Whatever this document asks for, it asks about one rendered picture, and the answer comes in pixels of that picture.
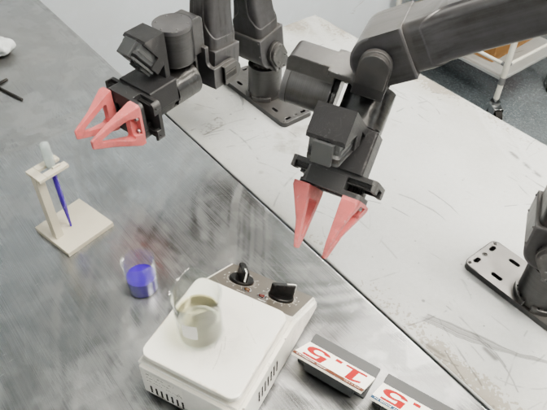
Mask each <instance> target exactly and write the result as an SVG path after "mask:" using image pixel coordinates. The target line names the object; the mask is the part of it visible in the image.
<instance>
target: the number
mask: <svg viewBox="0 0 547 410"><path fill-rule="evenodd" d="M375 396H376V397H378V398H380V399H381V400H383V401H385V402H387V403H389V404H390V405H392V406H393V407H395V408H398V409H399V410H429V409H427V408H424V407H423V406H422V405H420V404H418V403H415V402H414V401H413V400H411V399H409V398H407V397H405V396H403V395H402V394H400V393H398V392H396V391H394V390H393V389H391V388H389V387H388V386H385V385H384V386H383V387H382V388H381V389H380V390H379V391H378V392H377V394H376V395H375Z"/></svg>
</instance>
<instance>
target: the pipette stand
mask: <svg viewBox="0 0 547 410"><path fill-rule="evenodd" d="M68 167H69V165H68V164H67V163H66V162H64V161H63V162H61V163H58V164H56V165H55V166H53V167H52V168H51V169H49V170H48V171H46V172H44V173H43V174H41V173H40V172H41V171H43V170H45V169H46V168H47V167H46V165H45V163H44V161H42V162H41V163H39V164H37V165H36V166H34V167H33V168H30V169H29V170H27V171H26V172H25V173H26V175H28V176H29V177H30V178H31V180H32V183H33V186H34V189H35V191H36V193H37V197H38V199H39V202H40V204H41V206H42V210H43V212H44V215H45V218H46V220H45V221H43V222H42V223H40V224H39V225H38V226H36V227H35V229H36V231H37V232H39V233H40V235H42V236H43V237H44V238H46V239H47V240H48V241H50V242H51V243H52V244H54V245H55V246H57V247H58V248H59V249H60V250H61V251H62V252H63V253H65V254H66V255H68V256H69V257H70V256H72V255H74V254H75V253H77V252H78V251H79V250H80V249H82V248H83V247H84V246H86V245H88V244H89V243H90V242H92V241H93V240H95V239H96V238H97V237H99V236H100V235H101V234H103V233H105V232H106V231H108V230H109V229H110V228H111V227H113V226H114V224H113V222H112V221H110V220H109V219H108V218H107V217H105V216H103V215H102V214H101V213H99V212H97V211H96V210H95V209H93V208H92V207H91V206H89V205H88V204H87V203H85V202H83V201H82V200H81V199H78V200H76V201H75V202H73V203H71V204H70V205H68V214H69V216H70V220H71V222H72V226H70V225H69V223H68V219H67V217H66V215H65V212H64V210H63V209H62V210H61V211H59V212H57V213H56V212H55V208H54V205H53V203H52V201H51V198H50V194H49V191H48V189H47V187H46V183H45V181H47V180H49V179H50V178H52V177H53V176H55V175H57V174H58V173H60V172H62V171H63V170H65V169H66V168H68Z"/></svg>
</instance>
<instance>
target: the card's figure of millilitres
mask: <svg viewBox="0 0 547 410"><path fill-rule="evenodd" d="M298 352H299V353H301V354H303V355H305V356H307V357H308V358H310V359H311V360H314V361H316V362H317V363H319V364H321V365H322V366H324V367H326V368H328V369H329V370H331V371H333V372H334V373H337V374H338V375H340V376H341V377H344V378H345V379H347V380H349V381H350V382H352V383H354V384H356V385H357V386H359V387H361V388H362V387H363V386H364V385H365V384H366V383H367V382H368V381H369V380H370V379H371V378H372V377H370V376H368V375H366V374H365V373H363V372H361V371H359V370H358V369H355V368H353V367H352V366H351V365H349V364H346V363H344V362H343V361H342V360H339V359H338V358H336V357H334V356H332V355H331V354H329V353H327V352H325V351H323V350H322V349H320V348H318V347H316V346H314V345H313V344H311V343H310V344H309V345H307V346H305V347H303V348H301V349H299V350H298Z"/></svg>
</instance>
